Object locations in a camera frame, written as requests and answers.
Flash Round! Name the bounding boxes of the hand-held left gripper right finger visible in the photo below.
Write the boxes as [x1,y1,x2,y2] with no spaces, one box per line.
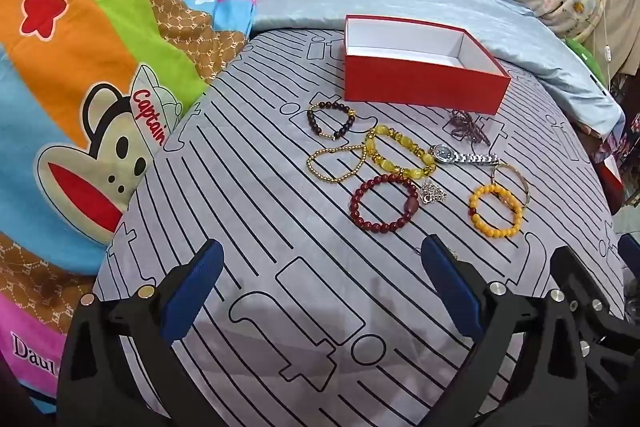
[421,234,591,427]

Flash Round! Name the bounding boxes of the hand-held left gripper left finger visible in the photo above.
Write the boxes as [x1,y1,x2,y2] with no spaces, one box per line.
[56,238,226,427]

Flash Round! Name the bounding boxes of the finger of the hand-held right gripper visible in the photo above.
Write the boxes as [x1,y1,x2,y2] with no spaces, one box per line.
[618,236,640,269]
[550,246,627,388]

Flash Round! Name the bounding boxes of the orange bead bracelet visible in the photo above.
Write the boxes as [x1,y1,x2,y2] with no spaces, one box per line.
[468,183,524,239]

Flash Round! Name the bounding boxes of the red bead bracelet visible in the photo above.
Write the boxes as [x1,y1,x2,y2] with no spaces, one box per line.
[349,174,420,235]

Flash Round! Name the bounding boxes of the silver wristwatch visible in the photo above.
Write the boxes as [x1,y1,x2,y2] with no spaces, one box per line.
[429,144,501,166]

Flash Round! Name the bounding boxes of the yellow bead bracelet gold spacers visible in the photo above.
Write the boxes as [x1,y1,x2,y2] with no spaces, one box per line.
[364,124,437,182]

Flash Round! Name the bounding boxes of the dark bead bracelet gold charm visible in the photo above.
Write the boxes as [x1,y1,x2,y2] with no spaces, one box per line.
[306,101,357,140]

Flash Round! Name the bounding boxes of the red cardboard box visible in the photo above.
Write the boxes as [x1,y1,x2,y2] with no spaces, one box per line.
[343,13,512,116]

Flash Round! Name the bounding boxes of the grey striped bed sheet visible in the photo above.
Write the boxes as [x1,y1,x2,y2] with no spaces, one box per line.
[92,27,628,427]

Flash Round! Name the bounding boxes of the thin gold bangle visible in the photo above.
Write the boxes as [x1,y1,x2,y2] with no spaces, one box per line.
[492,163,532,208]

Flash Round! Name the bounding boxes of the dark patterned cloth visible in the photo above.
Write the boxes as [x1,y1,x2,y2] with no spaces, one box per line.
[590,77,640,208]

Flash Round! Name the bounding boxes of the green object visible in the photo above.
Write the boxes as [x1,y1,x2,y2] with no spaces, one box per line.
[565,37,608,82]

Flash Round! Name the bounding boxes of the cartoon monkey blanket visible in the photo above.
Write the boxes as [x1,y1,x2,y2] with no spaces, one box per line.
[0,0,261,408]

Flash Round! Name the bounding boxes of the silver chain necklace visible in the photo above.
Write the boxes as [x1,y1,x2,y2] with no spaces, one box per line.
[420,179,448,205]

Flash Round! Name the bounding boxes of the small gold bead bracelet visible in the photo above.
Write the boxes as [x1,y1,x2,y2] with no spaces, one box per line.
[306,145,370,184]

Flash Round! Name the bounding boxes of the white cable with switch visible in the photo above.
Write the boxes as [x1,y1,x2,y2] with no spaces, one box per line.
[597,7,617,88]

